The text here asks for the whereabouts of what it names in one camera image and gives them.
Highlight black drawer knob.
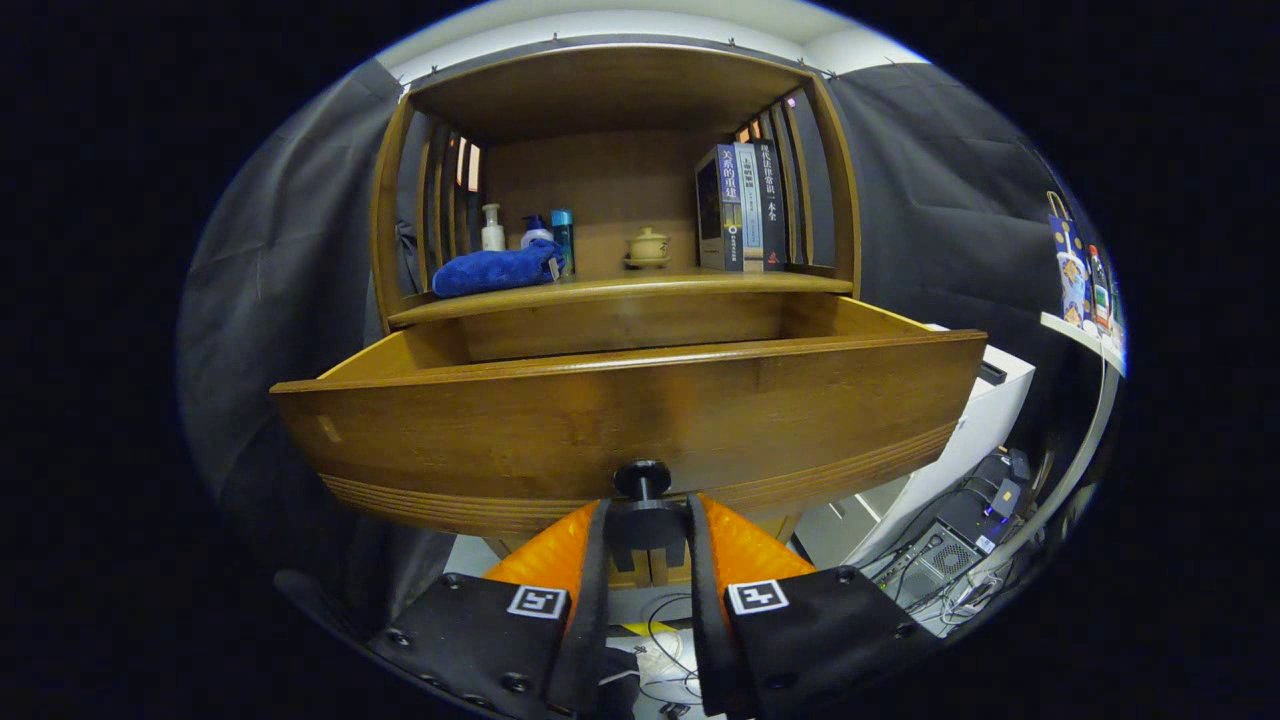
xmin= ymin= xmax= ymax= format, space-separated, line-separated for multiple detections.
xmin=608 ymin=459 xmax=691 ymax=575

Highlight brown wooden drawer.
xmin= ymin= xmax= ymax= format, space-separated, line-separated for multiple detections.
xmin=270 ymin=293 xmax=989 ymax=539

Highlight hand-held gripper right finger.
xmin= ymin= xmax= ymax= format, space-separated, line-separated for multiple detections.
xmin=686 ymin=492 xmax=941 ymax=719

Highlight beige lidded tea cup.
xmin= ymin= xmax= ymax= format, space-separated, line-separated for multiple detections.
xmin=623 ymin=227 xmax=672 ymax=270

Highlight black computer tower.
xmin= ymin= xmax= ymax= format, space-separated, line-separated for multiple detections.
xmin=870 ymin=520 xmax=986 ymax=606

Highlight brown wooden cabinet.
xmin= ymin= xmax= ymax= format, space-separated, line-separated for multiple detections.
xmin=370 ymin=42 xmax=863 ymax=591

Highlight blue patterned gift bag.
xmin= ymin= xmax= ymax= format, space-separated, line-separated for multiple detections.
xmin=1047 ymin=190 xmax=1091 ymax=326

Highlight black floor cables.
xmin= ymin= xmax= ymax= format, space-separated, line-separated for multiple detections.
xmin=600 ymin=592 xmax=703 ymax=719

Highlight folded blue towel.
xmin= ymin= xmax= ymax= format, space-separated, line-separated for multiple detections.
xmin=431 ymin=238 xmax=564 ymax=299

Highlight white side table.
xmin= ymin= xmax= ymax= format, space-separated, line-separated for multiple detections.
xmin=965 ymin=310 xmax=1126 ymax=591

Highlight white box unit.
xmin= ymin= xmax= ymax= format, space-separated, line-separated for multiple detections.
xmin=800 ymin=325 xmax=1036 ymax=571

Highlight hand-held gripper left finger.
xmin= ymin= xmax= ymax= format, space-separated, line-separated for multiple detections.
xmin=368 ymin=498 xmax=613 ymax=720

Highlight wooden countertop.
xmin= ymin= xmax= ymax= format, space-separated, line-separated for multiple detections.
xmin=388 ymin=262 xmax=854 ymax=328

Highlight thick book blue spine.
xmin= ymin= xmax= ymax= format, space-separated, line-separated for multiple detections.
xmin=695 ymin=143 xmax=746 ymax=273

